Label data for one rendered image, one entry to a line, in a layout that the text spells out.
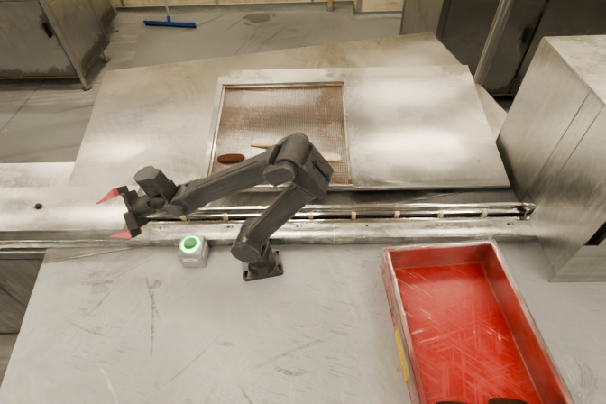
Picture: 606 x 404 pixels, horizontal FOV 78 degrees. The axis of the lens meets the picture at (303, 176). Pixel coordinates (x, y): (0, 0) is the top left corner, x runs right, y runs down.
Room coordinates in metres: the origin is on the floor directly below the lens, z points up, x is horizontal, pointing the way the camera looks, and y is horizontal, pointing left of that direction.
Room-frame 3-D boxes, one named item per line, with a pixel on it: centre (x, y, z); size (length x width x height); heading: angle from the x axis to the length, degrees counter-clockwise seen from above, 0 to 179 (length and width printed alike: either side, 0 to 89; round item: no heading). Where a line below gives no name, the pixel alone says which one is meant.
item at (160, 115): (1.35, 0.03, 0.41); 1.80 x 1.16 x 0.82; 99
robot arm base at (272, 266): (0.60, 0.13, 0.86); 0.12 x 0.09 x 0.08; 99
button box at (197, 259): (0.64, 0.34, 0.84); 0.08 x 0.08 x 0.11; 88
